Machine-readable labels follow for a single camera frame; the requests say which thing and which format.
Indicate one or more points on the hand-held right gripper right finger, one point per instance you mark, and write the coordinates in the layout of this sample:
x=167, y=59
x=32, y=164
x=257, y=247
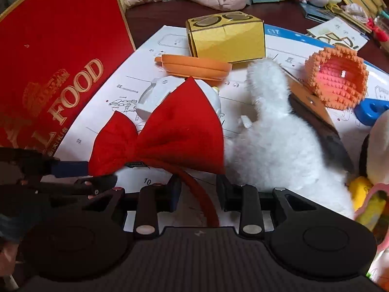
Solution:
x=220, y=190

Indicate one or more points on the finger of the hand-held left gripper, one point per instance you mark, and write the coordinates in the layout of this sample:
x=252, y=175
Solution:
x=71, y=168
x=97, y=184

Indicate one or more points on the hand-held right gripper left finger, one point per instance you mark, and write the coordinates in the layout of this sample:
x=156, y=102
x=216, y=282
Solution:
x=175, y=194

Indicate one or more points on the red bow headband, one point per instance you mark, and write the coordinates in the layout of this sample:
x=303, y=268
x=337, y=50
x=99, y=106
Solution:
x=176, y=133

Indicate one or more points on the red box with gold print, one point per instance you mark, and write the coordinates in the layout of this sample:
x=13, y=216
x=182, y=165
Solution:
x=54, y=67

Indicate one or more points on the white plush toy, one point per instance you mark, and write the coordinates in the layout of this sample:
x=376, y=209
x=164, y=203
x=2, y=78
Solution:
x=273, y=146

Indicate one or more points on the small white plastic device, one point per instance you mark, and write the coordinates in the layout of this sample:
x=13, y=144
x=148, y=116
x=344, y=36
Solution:
x=152, y=97

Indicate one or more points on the brown leather pouch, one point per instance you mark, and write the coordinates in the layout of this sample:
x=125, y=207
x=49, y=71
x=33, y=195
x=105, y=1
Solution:
x=319, y=121

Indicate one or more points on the orange collapsible bowl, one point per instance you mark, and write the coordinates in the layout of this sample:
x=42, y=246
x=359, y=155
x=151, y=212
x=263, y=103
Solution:
x=194, y=65

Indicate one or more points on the white instruction sheet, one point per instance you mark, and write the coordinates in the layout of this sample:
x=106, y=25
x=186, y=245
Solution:
x=170, y=45

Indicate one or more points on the yellow cardboard box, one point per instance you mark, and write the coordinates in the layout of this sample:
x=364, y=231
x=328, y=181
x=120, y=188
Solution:
x=228, y=39

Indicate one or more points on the orange pink brick basket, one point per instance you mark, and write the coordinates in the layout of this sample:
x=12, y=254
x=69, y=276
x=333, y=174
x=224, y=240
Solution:
x=337, y=79

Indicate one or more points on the panda plush toy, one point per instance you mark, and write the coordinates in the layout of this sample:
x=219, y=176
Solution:
x=378, y=152

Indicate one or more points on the blue plastic piece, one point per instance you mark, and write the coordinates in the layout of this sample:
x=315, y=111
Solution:
x=369, y=112

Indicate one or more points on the printed cut-out card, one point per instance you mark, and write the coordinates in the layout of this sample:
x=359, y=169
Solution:
x=334, y=35

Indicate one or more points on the red hair clip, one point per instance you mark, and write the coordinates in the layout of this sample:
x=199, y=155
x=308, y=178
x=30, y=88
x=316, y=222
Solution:
x=378, y=30

